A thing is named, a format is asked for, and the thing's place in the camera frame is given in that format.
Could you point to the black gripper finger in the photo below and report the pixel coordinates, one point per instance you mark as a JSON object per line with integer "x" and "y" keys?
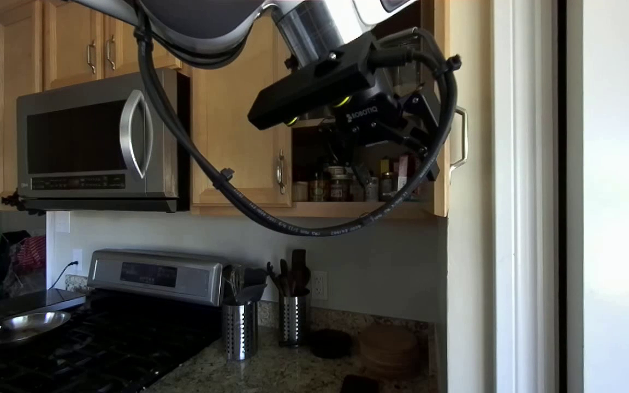
{"x": 372, "y": 162}
{"x": 424, "y": 137}

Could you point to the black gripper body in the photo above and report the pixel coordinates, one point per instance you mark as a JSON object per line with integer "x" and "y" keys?
{"x": 372, "y": 116}

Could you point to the light wood cabinet door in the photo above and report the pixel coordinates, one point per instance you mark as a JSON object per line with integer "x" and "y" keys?
{"x": 148, "y": 62}
{"x": 70, "y": 43}
{"x": 442, "y": 181}
{"x": 234, "y": 144}

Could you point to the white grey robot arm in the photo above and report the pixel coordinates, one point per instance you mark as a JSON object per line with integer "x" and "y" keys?
{"x": 207, "y": 22}

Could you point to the dark spice bottle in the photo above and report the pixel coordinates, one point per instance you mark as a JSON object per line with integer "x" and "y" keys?
{"x": 386, "y": 181}

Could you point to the pinkish spice box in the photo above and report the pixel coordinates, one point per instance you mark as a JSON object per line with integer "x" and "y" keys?
{"x": 403, "y": 172}

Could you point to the glass spice jar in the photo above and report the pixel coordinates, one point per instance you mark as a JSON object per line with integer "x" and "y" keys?
{"x": 318, "y": 188}
{"x": 340, "y": 183}
{"x": 300, "y": 190}

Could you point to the dark wooden spatula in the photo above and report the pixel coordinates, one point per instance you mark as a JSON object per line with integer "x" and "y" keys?
{"x": 300, "y": 273}

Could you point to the dark wooden spoon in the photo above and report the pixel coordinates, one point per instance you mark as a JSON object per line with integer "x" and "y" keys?
{"x": 281, "y": 279}

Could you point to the grey plastic spatula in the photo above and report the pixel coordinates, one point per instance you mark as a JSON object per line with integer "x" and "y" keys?
{"x": 255, "y": 284}

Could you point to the perforated steel utensil holder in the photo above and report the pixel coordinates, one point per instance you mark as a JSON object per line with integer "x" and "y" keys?
{"x": 293, "y": 319}
{"x": 242, "y": 331}

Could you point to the round black coaster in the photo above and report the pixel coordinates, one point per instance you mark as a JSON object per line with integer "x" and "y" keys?
{"x": 328, "y": 343}

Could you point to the round wooden board stack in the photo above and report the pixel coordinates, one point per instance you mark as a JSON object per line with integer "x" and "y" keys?
{"x": 391, "y": 351}

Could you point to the stainless steel microwave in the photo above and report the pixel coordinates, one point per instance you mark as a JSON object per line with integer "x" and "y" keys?
{"x": 75, "y": 137}

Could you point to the red fabric item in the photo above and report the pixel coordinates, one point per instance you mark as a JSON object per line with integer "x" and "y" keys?
{"x": 23, "y": 262}

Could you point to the steel frying pan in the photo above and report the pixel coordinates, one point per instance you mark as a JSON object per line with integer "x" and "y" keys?
{"x": 33, "y": 324}

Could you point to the light wood wall cabinet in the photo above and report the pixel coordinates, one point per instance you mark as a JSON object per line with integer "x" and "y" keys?
{"x": 328, "y": 211}

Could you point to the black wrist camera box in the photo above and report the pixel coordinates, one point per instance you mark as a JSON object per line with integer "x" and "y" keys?
{"x": 300, "y": 95}

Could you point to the white door frame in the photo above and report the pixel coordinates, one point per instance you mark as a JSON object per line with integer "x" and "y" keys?
{"x": 526, "y": 219}

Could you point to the white wall outlet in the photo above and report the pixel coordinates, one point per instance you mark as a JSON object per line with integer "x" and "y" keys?
{"x": 78, "y": 261}
{"x": 319, "y": 284}

